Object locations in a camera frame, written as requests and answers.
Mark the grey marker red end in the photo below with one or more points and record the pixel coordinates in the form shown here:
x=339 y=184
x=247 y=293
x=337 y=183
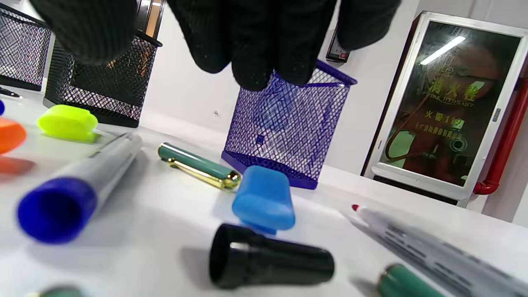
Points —
x=433 y=251

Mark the black double door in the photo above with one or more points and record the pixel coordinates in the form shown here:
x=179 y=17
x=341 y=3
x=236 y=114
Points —
x=150 y=16

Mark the blue mesh pen holder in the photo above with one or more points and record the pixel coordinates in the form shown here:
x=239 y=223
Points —
x=284 y=123

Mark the green pens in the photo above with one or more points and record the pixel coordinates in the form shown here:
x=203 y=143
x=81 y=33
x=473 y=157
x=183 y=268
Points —
x=198 y=164

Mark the light blue highlighter pen cap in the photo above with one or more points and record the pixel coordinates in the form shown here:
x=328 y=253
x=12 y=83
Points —
x=264 y=202

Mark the glass-door fire cabinet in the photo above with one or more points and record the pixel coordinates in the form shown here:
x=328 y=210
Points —
x=445 y=103

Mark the black marker pen cap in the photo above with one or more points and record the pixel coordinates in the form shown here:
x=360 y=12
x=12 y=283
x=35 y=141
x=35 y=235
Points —
x=268 y=258

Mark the grey marker blue end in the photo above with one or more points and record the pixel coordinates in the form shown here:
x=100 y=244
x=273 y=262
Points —
x=70 y=198

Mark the person's right hand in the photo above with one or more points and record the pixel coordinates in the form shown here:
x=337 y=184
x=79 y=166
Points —
x=255 y=41

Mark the orange highlighter pen cap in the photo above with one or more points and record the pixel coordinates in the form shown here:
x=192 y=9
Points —
x=10 y=134

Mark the green fountain pen cap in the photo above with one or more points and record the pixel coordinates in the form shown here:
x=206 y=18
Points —
x=404 y=284

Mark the dark wall-mounted box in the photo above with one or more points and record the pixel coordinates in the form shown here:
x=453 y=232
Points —
x=337 y=49

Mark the black mesh pen holder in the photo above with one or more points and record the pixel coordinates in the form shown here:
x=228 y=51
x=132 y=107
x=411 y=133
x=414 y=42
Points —
x=115 y=90
x=20 y=49

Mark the yellow highlighter pen cap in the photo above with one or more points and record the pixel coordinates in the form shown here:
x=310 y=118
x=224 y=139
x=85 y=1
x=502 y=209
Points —
x=68 y=121

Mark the red pipe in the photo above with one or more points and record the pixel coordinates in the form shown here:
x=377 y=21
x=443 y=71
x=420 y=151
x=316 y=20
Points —
x=505 y=144

